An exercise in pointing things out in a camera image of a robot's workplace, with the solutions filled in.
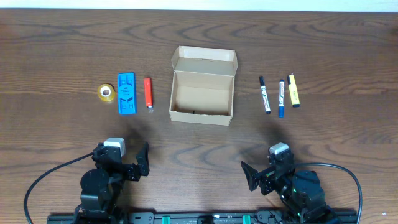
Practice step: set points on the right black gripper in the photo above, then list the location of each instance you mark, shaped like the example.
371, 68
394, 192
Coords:
267, 177

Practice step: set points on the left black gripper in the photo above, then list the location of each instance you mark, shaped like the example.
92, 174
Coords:
133, 173

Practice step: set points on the blue plastic holder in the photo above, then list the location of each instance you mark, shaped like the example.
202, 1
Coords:
127, 93

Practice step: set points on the yellow tape roll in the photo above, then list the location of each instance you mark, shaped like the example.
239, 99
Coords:
106, 92

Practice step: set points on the yellow highlighter pen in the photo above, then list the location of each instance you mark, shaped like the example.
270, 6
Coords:
293, 91

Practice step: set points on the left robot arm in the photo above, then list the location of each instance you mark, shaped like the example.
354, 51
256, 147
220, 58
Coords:
102, 186

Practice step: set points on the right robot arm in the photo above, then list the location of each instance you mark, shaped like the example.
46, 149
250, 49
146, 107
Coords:
299, 191

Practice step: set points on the black whiteboard marker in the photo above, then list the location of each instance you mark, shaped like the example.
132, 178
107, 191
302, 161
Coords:
264, 96

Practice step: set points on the blue whiteboard marker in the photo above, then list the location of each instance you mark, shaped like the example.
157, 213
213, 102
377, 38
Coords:
281, 99

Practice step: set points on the open cardboard box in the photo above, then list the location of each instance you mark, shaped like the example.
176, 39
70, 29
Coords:
203, 85

